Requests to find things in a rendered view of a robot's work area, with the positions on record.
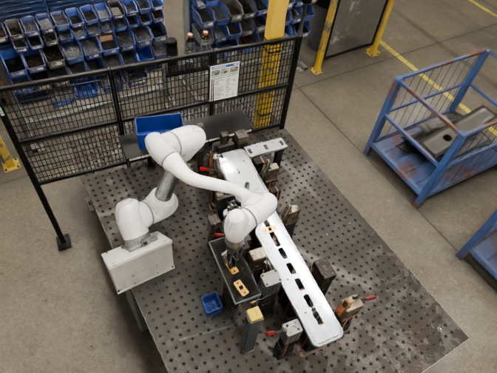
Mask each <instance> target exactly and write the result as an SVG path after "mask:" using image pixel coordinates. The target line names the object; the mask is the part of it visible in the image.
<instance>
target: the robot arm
mask: <svg viewBox="0 0 497 373"><path fill-rule="evenodd" d="M205 142H206V134H205V132H204V131H203V129H201V128H200V127H198V126H194V125H188V126H184V127H179V128H177V129H174V130H172V131H170V132H165V133H162V134H160V133H159V132H152V133H150V134H148V135H147V136H146V138H145V145H146V148H147V150H148V152H149V154H150V155H151V156H152V157H153V159H154V160H155V161H156V162H157V163H158V164H160V165H161V166H162V167H163V168H164V169H163V173H162V175H161V177H160V180H159V183H158V186H157V187H156V188H154V189H153V190H152V191H151V192H150V193H149V194H148V196H147V197H146V198H145V199H144V200H143V201H141V202H138V200H136V199H134V198H127V199H125V200H122V201H121V202H119V203H117V205H116V208H115V219H116V222H117V225H118V228H119V231H120V233H121V235H122V237H123V240H124V243H125V244H124V245H123V246H121V248H122V249H125V250H127V251H129V252H133V251H135V250H136V249H139V248H141V247H142V246H146V245H148V244H149V243H151V242H153V241H156V240H158V237H154V236H152V235H151V234H150V232H149V229H148V227H150V226H151V225H152V224H155V223H157V222H159V221H162V220H163V219H165V218H167V217H169V216H170V215H172V214H173V213H174V212H175V210H176V209H177V207H178V198H177V196H176V195H175V194H174V193H173V192H174V191H175V187H176V186H177V184H178V181H179V179H180V180H182V181H183V182H185V183H186V184H189V185H191V186H194V187H199V188H203V189H210V190H214V191H218V192H224V193H228V194H232V195H235V196H236V197H238V198H239V199H240V201H241V207H242V209H233V210H232V211H230V212H229V213H228V215H227V216H226V219H225V223H224V232H225V242H226V251H225V252H221V255H222V256H223V261H224V262H225V264H227V266H228V267H229V268H230V269H231V268H232V264H233V265H234V267H236V262H237V261H238V260H239V257H241V256H242V253H243V250H244V248H245V246H246V244H245V243H244V239H245V236H247V234H248V233H250V231H252V230H253V228H255V227H256V226H257V225H259V224H261V223H262V222H264V221H265V220H267V219H268V218H269V217H270V216H271V215H272V214H273V213H274V211H275V209H276V208H277V199H276V197H275V196H274V195H273V194H271V193H270V192H264V193H263V194H262V193H258V192H251V191H249V190H247V189H246V188H245V187H243V186H241V185H239V184H235V183H232V182H228V181H223V180H220V179H216V178H210V177H207V176H204V175H199V174H197V173H195V172H193V171H191V170H190V169H189V168H188V167H187V166H186V162H187V161H188V160H190V159H191V158H192V157H193V156H194V154H195V153H196V152H197V151H198V150H199V149H200V148H201V147H202V146H203V145H204V144H205ZM227 253H228V254H227ZM226 254H227V255H226ZM226 256H227V257H226Z"/></svg>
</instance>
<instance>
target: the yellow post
mask: <svg viewBox="0 0 497 373"><path fill-rule="evenodd" d="M288 3H289V0H269V1H268V12H267V19H266V30H265V36H264V41H265V40H270V39H275V38H282V37H283V35H284V29H285V16H286V12H287V9H288ZM275 47H280V43H277V44H274V48H275ZM281 49H282V48H280V53H281ZM268 52H269V50H266V51H265V50H264V51H263V56H265V55H266V56H268ZM278 53H279V48H277V51H276V54H278ZM274 57H275V62H272V63H268V68H270V64H271V68H272V67H273V66H274V67H276V66H277V58H278V55H276V56H272V59H271V56H269V58H268V57H266V60H265V57H264V58H262V64H261V70H263V66H264V64H263V63H264V60H265V63H266V62H270V61H274ZM278 60H280V54H279V58H278ZM266 68H267V63H266V64H265V66H264V69H266ZM268 68H267V69H268ZM269 70H270V74H272V70H273V68H272V69H268V70H267V73H266V70H264V72H263V75H265V74H266V75H267V76H266V77H265V76H263V81H265V78H266V83H265V82H262V77H260V81H259V82H262V87H264V84H265V87H267V84H268V86H270V85H275V84H276V80H275V81H274V80H272V81H269V82H267V80H268V74H269ZM271 76H272V79H274V77H275V79H276V78H277V74H276V76H275V74H273V75H269V80H271ZM268 95H269V93H267V95H266V93H264V94H260V95H257V104H256V105H258V104H259V100H258V99H261V98H264V99H263V104H262V99H261V100H260V104H262V109H264V103H265V97H266V98H267V99H266V103H268V102H271V101H273V97H272V99H271V95H272V92H270V95H269V97H270V98H269V99H268ZM272 96H274V92H273V95H272ZM272 103H273V102H272ZM272 103H268V107H270V104H271V107H272ZM265 108H267V104H265ZM254 120H255V121H254V126H255V125H256V121H257V120H260V116H255V117H254ZM258 124H259V121H257V125H258ZM260 124H262V120H260ZM258 126H259V127H261V125H258ZM258 126H255V127H256V128H258ZM255 127H254V128H255ZM262 127H264V124H262Z"/></svg>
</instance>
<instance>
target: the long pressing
mask: <svg viewBox="0 0 497 373"><path fill-rule="evenodd" d="M221 154H223V158H221V157H220V166H221V171H222V173H223V177H224V179H225V181H228V182H232V183H235V184H239V185H241V186H242V187H244V186H245V182H247V181H248V182H249V183H250V186H249V189H247V190H249V191H251V192H258V193H262V194H263V193H264V192H269V191H268V189H267V187H266V185H265V184H264V183H263V180H262V178H261V177H260V175H259V173H258V172H257V170H256V169H255V167H254V165H253V163H252V162H251V159H250V158H249V156H248V154H247V153H246V151H245V150H244V149H236V150H232V151H229V152H224V153H221ZM217 156H220V154H218V155H217ZM243 160H244V161H243ZM225 165H226V166H225ZM237 169H238V170H237ZM239 171H240V173H238V172H239ZM267 221H268V222H269V224H270V226H273V225H275V226H276V228H277V230H276V231H274V234H275V235H276V237H277V239H278V241H279V242H280V246H276V245H275V243H274V242H273V240H272V238H271V236H270V234H269V233H267V234H265V233H264V231H263V228H265V227H266V226H265V224H264V223H263V222H262V223H261V224H259V225H257V228H256V230H255V236H256V238H257V240H258V241H259V243H260V245H261V247H263V248H264V250H265V252H266V254H267V259H268V261H269V263H270V264H271V267H272V269H273V270H274V269H276V270H277V271H278V272H279V274H280V277H281V278H282V280H283V281H282V283H281V287H282V288H283V291H284V293H285V294H286V296H287V298H288V300H289V302H290V304H291V306H292V308H293V310H294V312H295V314H296V316H297V317H298V319H299V321H300V323H301V325H302V327H303V329H304V331H305V333H306V335H307V337H308V339H309V341H310V343H311V344H312V345H313V346H315V347H322V346H324V345H326V344H329V343H331V342H333V341H335V340H338V339H340V338H341V337H342V336H343V329H342V327H341V325H340V323H339V321H338V320H337V318H336V316H335V314H334V313H333V311H332V309H331V307H330V306H329V304H328V302H327V300H326V299H325V297H324V295H323V293H322V292H321V290H320V288H319V287H318V285H317V282H316V281H315V280H314V277H313V276H312V274H311V272H310V270H309V269H308V267H307V265H306V264H305V261H304V260H303V259H302V256H301V254H300V253H299V251H298V249H297V248H296V246H295V244H294V242H293V241H292V239H291V237H290V235H289V234H288V232H287V230H286V228H285V227H284V225H283V223H282V221H281V220H280V218H279V216H278V214H277V213H276V211H274V213H273V214H272V215H271V216H270V217H269V218H268V219H267ZM271 248H272V249H271ZM280 248H283V250H284V252H285V253H286V255H287V258H286V259H283V258H282V256H281V254H280V252H279V251H278V249H280ZM287 263H291V265H292V266H293V268H294V270H295V272H296V273H295V274H293V275H292V274H291V273H290V271H289V270H288V267H287V266H286V264H287ZM287 278H288V280H287ZM297 278H299V279H300V281H301V283H302V285H303V286H304V288H305V289H304V290H302V291H300V290H299V288H298V286H297V284H296V282H295V279H297ZM304 295H308V296H309V297H310V299H311V301H312V303H313V305H314V306H315V307H316V311H315V312H318V314H319V316H320V317H321V319H322V322H323V324H322V325H318V323H317V321H316V319H315V318H314V316H313V313H315V312H312V310H311V308H312V307H314V306H312V307H308V304H307V303H306V301H305V299H304V297H303V296H304ZM321 306H322V307H321ZM305 312H306V313H305Z"/></svg>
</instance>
